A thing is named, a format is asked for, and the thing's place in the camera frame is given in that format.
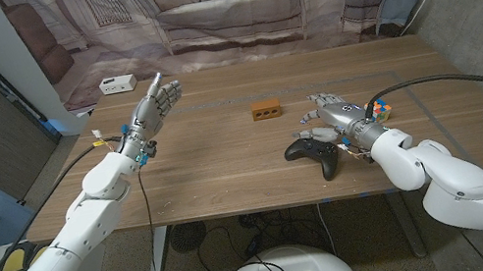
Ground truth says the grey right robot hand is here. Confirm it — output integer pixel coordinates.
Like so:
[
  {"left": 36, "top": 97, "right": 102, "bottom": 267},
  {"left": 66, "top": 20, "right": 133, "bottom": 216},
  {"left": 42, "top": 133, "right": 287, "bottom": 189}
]
[{"left": 285, "top": 81, "right": 394, "bottom": 164}]

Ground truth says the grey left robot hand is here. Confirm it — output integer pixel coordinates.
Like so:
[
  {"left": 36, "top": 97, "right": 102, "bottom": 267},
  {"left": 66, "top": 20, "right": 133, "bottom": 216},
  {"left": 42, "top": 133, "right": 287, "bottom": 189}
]
[{"left": 105, "top": 68, "right": 195, "bottom": 172}]

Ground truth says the black game controller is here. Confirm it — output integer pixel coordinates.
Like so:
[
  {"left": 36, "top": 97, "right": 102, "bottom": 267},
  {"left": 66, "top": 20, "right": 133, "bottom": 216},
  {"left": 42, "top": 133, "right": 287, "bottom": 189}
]
[{"left": 281, "top": 132, "right": 345, "bottom": 189}]

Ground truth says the brown block with three holes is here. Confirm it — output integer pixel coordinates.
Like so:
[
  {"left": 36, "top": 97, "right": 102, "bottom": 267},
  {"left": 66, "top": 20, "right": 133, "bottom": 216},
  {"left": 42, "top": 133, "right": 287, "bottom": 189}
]
[{"left": 248, "top": 96, "right": 284, "bottom": 123}]

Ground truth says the multicoloured puzzle cube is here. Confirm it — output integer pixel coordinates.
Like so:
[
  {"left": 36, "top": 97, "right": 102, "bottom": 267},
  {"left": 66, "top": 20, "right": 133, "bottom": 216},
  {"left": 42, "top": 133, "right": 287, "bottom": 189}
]
[{"left": 362, "top": 96, "right": 395, "bottom": 127}]

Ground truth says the white power box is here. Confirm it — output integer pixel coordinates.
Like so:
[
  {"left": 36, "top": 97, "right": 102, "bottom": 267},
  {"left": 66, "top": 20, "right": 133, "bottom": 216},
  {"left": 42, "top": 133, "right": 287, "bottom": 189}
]
[{"left": 97, "top": 73, "right": 139, "bottom": 97}]

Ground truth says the grey table leg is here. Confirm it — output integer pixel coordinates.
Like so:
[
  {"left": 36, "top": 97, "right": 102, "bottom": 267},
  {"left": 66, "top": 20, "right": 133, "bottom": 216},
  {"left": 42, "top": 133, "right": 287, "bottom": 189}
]
[{"left": 384, "top": 188, "right": 428, "bottom": 263}]

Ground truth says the round black fan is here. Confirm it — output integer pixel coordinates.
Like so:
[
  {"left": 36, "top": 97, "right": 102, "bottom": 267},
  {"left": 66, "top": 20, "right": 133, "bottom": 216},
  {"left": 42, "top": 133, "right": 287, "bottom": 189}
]
[{"left": 167, "top": 220, "right": 211, "bottom": 256}]

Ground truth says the printed sofa backdrop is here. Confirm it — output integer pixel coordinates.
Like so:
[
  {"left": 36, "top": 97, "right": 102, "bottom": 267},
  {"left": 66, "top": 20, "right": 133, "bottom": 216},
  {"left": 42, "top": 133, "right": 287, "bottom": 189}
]
[{"left": 0, "top": 0, "right": 483, "bottom": 121}]

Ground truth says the white table leg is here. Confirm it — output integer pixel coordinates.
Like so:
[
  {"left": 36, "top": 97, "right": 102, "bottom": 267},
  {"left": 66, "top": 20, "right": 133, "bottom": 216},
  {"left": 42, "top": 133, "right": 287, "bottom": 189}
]
[{"left": 137, "top": 225, "right": 177, "bottom": 271}]

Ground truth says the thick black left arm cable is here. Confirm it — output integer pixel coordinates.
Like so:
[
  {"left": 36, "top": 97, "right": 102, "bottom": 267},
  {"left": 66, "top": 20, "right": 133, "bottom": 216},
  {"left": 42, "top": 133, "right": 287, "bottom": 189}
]
[{"left": 0, "top": 134, "right": 146, "bottom": 271}]

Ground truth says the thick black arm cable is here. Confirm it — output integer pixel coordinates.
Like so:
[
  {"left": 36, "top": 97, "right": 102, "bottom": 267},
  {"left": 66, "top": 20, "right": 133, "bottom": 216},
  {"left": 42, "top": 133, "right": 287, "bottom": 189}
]
[
  {"left": 359, "top": 66, "right": 483, "bottom": 129},
  {"left": 0, "top": 134, "right": 146, "bottom": 271}
]

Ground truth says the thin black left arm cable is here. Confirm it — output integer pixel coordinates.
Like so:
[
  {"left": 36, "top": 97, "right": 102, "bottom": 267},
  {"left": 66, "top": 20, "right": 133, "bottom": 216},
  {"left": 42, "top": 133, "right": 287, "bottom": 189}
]
[{"left": 16, "top": 166, "right": 168, "bottom": 271}]

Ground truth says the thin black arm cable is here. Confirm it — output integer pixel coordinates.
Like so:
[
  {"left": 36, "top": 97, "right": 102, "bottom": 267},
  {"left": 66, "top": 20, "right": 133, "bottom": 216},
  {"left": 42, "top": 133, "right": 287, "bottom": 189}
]
[
  {"left": 457, "top": 226, "right": 483, "bottom": 271},
  {"left": 16, "top": 166, "right": 168, "bottom": 271}
]

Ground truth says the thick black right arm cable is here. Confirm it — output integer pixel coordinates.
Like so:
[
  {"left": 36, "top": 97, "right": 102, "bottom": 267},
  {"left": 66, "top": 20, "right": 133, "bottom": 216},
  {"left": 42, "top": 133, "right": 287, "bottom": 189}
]
[{"left": 359, "top": 66, "right": 483, "bottom": 129}]

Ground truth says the grey floor cable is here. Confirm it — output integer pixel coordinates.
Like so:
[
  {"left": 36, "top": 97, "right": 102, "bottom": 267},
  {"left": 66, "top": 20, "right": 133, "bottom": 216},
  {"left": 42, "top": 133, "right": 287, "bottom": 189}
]
[{"left": 315, "top": 201, "right": 340, "bottom": 259}]

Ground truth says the black floor cable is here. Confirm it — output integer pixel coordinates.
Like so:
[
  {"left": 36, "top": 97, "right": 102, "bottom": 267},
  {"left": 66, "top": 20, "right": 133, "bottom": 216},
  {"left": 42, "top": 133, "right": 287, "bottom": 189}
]
[{"left": 191, "top": 212, "right": 292, "bottom": 271}]

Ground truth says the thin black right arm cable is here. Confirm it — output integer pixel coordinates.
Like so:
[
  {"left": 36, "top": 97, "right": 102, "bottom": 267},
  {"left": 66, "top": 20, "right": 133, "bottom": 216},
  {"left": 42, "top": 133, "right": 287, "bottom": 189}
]
[{"left": 457, "top": 226, "right": 483, "bottom": 271}]

